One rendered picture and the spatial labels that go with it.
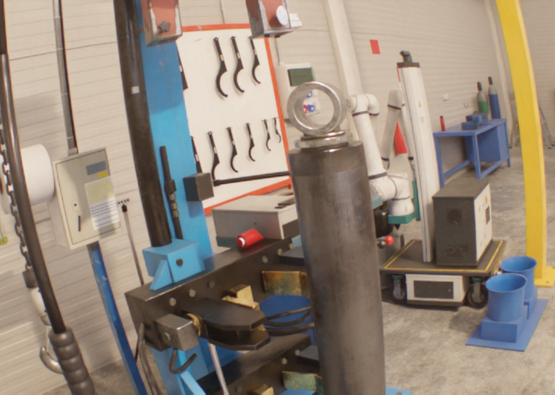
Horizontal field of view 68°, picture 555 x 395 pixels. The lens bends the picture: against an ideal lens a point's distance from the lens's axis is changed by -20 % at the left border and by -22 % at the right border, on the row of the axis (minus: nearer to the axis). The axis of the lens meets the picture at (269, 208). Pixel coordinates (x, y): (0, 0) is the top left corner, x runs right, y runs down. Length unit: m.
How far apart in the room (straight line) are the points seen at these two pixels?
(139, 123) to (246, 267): 0.66
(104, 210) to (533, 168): 2.93
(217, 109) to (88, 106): 1.20
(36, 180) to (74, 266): 1.50
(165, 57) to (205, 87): 2.15
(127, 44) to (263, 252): 0.96
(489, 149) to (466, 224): 5.02
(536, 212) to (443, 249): 0.88
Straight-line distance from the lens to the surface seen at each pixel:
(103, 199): 2.25
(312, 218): 1.36
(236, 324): 1.53
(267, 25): 1.68
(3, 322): 3.38
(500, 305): 3.04
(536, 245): 3.92
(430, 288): 3.59
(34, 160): 2.11
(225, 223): 2.26
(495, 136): 8.28
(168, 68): 1.98
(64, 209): 2.17
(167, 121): 1.95
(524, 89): 3.69
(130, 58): 1.82
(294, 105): 1.37
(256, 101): 4.48
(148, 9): 1.58
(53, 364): 0.92
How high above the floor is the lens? 1.62
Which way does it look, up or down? 12 degrees down
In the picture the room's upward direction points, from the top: 10 degrees counter-clockwise
